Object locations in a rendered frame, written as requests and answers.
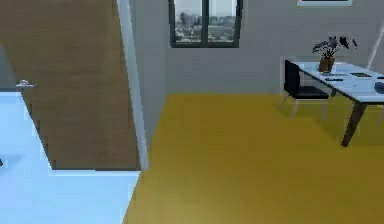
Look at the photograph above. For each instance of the dark framed window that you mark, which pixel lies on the dark framed window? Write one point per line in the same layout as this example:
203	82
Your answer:
205	22

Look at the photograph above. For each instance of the black chair with pale legs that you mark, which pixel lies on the black chair with pale legs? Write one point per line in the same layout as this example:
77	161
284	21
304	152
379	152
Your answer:
300	87

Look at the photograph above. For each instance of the brown wooden room door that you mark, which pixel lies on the brown wooden room door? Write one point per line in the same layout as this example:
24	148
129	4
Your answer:
76	86

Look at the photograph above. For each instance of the dark flat remote control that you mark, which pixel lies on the dark flat remote control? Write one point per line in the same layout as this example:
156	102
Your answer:
333	79

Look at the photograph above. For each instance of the dark house plant brown pot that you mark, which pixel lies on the dark house plant brown pot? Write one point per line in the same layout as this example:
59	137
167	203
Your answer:
328	55

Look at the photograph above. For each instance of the white table with dark legs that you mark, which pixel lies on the white table with dark legs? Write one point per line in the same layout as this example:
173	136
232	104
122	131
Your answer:
353	87

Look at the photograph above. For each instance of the green flat book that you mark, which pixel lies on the green flat book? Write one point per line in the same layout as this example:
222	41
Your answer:
361	75

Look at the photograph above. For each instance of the dark blue bowl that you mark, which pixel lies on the dark blue bowl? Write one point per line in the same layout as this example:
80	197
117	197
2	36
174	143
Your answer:
379	87

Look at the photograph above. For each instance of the white framed wall picture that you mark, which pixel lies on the white framed wall picture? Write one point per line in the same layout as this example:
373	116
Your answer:
324	2

